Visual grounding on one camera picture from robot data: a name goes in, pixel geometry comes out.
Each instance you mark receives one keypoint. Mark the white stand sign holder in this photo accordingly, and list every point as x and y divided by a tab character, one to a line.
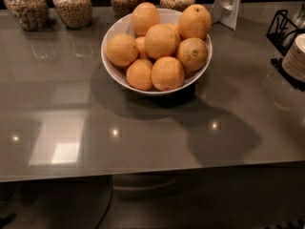
225	12

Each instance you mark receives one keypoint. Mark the glass jar far left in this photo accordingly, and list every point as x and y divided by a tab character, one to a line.
30	15

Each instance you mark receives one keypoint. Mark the small hidden middle orange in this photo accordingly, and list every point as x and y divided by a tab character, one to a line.
141	47

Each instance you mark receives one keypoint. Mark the stack of white plates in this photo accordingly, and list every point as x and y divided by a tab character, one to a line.
294	61

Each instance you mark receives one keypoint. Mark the orange right with stem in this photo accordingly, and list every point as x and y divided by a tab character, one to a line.
192	53

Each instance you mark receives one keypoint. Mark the white ceramic bowl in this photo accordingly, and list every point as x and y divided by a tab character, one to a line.
124	25

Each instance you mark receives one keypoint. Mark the black wire rack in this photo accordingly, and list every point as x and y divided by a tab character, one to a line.
283	31

